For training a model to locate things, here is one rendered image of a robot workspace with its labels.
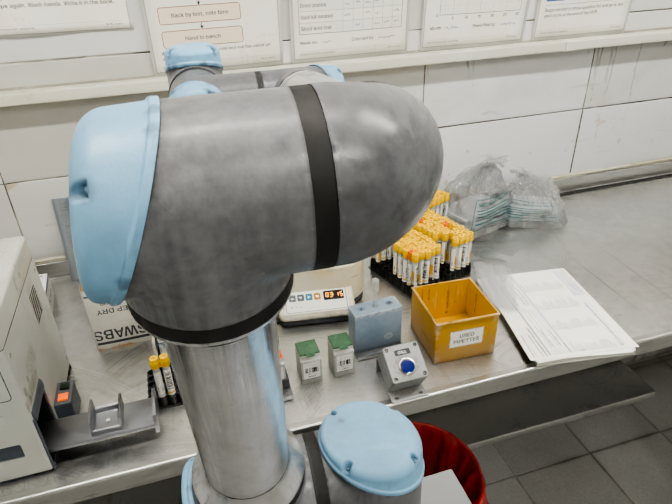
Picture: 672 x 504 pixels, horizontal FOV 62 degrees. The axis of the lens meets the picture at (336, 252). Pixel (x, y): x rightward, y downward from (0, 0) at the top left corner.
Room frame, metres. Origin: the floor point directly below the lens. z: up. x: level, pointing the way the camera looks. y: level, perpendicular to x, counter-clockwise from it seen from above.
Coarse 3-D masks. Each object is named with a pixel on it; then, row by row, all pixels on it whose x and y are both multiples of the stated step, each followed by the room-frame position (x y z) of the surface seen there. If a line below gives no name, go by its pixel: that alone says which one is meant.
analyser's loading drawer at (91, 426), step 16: (144, 400) 0.72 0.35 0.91; (80, 416) 0.69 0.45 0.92; (96, 416) 0.69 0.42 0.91; (112, 416) 0.68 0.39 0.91; (128, 416) 0.68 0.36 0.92; (144, 416) 0.68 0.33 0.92; (48, 432) 0.65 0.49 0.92; (64, 432) 0.65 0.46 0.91; (80, 432) 0.65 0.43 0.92; (96, 432) 0.64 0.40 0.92; (112, 432) 0.65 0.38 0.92; (128, 432) 0.65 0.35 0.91; (48, 448) 0.62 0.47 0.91; (64, 448) 0.63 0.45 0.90
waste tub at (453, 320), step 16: (416, 288) 0.96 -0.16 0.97; (432, 288) 0.97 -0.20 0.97; (448, 288) 0.97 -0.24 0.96; (464, 288) 0.98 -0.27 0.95; (416, 304) 0.93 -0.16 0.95; (432, 304) 0.97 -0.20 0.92; (448, 304) 0.98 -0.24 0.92; (464, 304) 0.98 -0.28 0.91; (480, 304) 0.93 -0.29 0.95; (416, 320) 0.93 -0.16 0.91; (432, 320) 0.85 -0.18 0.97; (448, 320) 0.96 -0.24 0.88; (464, 320) 0.84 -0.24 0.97; (480, 320) 0.85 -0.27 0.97; (496, 320) 0.86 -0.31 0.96; (432, 336) 0.85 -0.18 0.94; (448, 336) 0.84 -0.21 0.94; (464, 336) 0.85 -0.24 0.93; (480, 336) 0.85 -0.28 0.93; (432, 352) 0.84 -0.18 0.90; (448, 352) 0.84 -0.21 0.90; (464, 352) 0.85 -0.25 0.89; (480, 352) 0.86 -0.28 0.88
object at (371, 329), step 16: (368, 304) 0.90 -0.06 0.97; (384, 304) 0.90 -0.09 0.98; (400, 304) 0.90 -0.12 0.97; (352, 320) 0.88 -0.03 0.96; (368, 320) 0.87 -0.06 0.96; (384, 320) 0.88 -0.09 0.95; (400, 320) 0.89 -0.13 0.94; (352, 336) 0.88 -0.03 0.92; (368, 336) 0.87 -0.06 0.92; (384, 336) 0.88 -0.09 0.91; (400, 336) 0.89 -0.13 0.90; (368, 352) 0.86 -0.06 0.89
